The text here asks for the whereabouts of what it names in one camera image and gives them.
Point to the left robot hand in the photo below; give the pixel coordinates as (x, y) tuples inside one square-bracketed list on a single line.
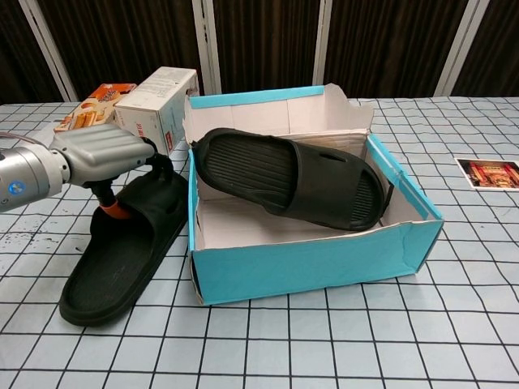
[(101, 154)]

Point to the black rubber slipper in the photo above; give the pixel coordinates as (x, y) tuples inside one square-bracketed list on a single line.
[(117, 263), (259, 170)]

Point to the blue cardboard shoe box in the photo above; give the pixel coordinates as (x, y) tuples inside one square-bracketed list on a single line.
[(308, 263)]

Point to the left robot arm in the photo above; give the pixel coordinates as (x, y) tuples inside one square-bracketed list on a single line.
[(28, 174)]

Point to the orange biscuit box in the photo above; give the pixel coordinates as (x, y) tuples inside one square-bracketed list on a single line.
[(91, 109)]

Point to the white carton box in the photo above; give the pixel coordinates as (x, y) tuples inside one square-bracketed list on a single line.
[(142, 109)]

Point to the blue checkered tablecloth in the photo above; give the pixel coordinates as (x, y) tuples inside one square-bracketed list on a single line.
[(324, 348)]

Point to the photo postcard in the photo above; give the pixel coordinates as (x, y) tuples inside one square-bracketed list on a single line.
[(490, 173)]

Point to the silver partition frame post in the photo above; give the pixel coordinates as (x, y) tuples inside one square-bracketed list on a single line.
[(204, 48), (462, 48), (48, 48), (323, 48)]

